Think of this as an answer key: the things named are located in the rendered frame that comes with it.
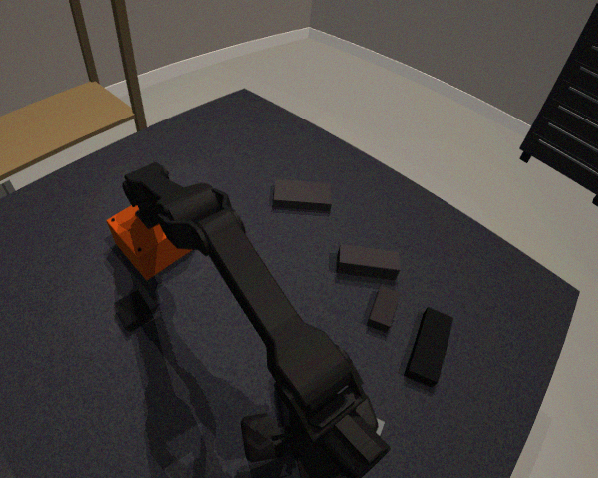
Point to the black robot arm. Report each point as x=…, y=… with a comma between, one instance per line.
x=309, y=369

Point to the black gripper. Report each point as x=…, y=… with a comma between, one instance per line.
x=264, y=438

